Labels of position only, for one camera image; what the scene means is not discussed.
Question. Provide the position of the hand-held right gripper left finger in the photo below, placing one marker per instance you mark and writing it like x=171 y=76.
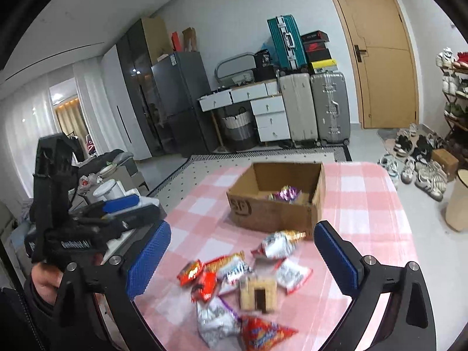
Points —
x=150 y=259

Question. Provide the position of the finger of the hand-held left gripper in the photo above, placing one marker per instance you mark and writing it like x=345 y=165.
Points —
x=139 y=216
x=120 y=203

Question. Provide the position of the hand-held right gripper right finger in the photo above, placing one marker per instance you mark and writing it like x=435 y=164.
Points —
x=336 y=259

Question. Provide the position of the brown cardboard box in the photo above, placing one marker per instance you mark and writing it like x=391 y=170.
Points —
x=270 y=215

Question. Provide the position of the white noodle snack bag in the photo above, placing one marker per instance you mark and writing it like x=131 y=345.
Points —
x=234 y=268

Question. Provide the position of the silver purple snack packet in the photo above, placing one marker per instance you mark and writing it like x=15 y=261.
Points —
x=215 y=321

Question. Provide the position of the clear packaged snack bar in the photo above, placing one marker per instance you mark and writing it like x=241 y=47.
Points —
x=248 y=292

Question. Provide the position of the person's left forearm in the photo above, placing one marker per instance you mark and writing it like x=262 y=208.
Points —
x=22 y=321

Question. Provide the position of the person's left hand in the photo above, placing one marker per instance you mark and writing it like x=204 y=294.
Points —
x=44 y=281

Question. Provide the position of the white bucket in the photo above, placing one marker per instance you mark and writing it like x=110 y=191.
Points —
x=109 y=190

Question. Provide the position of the small red snack packet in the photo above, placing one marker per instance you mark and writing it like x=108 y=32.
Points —
x=204 y=287
x=189 y=273

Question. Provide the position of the white red snack packet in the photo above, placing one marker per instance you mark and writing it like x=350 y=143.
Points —
x=292 y=276

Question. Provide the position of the dotted black white rug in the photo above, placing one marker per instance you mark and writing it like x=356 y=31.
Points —
x=175 y=186

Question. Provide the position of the white gold snack packet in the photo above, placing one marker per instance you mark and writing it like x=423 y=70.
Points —
x=278 y=245

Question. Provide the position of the pink checkered tablecloth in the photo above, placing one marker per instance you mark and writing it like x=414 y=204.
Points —
x=365 y=197

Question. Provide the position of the white sheer curtain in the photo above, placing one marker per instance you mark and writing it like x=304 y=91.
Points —
x=25 y=124

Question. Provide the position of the beige curtain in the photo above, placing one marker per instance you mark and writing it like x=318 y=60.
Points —
x=69 y=117

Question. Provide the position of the red orange snack packet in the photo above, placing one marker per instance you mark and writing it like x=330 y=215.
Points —
x=263 y=334

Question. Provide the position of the pile of shoes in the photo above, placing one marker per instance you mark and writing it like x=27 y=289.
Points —
x=424 y=175

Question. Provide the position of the dark glass cabinet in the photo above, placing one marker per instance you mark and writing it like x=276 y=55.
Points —
x=135 y=80

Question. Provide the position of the grey refrigerator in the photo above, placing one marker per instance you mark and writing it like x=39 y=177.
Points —
x=182 y=95

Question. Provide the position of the woven laundry basket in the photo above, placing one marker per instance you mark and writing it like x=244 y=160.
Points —
x=237 y=128

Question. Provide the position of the beige round stool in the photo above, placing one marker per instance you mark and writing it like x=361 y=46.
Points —
x=459 y=204

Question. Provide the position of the grey door mat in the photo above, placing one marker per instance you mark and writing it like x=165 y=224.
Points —
x=387 y=135

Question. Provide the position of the small cardboard box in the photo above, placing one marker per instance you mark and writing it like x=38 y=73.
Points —
x=445 y=160

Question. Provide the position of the silver suitcase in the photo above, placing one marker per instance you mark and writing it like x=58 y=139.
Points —
x=329 y=106

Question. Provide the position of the beige suitcase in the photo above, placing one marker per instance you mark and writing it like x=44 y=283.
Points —
x=298 y=109

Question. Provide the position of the white drawer desk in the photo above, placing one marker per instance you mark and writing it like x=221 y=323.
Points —
x=270 y=117

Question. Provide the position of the tall flat cardboard box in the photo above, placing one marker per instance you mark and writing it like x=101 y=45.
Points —
x=157 y=40

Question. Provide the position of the red paper bag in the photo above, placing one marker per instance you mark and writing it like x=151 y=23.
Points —
x=176 y=42

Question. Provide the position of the brown paper bag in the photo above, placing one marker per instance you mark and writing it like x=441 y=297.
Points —
x=190 y=40

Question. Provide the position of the wooden shoe rack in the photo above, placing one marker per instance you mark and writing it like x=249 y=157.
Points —
x=455 y=120

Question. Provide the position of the wooden door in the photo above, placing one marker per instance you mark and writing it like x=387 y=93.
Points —
x=380 y=80

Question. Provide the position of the yellow shoe box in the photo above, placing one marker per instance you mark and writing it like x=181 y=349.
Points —
x=323 y=66

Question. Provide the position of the black paper bag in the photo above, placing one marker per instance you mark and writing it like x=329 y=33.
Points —
x=264 y=62

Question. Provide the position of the plain black shoe box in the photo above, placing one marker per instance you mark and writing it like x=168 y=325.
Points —
x=317 y=56

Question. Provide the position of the black shoe box red stripe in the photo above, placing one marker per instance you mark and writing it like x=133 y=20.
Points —
x=314 y=36

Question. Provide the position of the teal suitcase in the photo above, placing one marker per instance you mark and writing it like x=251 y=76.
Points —
x=285 y=40

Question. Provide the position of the row of shoes on rack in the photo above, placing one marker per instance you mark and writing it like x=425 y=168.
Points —
x=448 y=58

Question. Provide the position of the grey arched frame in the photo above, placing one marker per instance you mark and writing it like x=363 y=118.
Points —
x=223 y=62

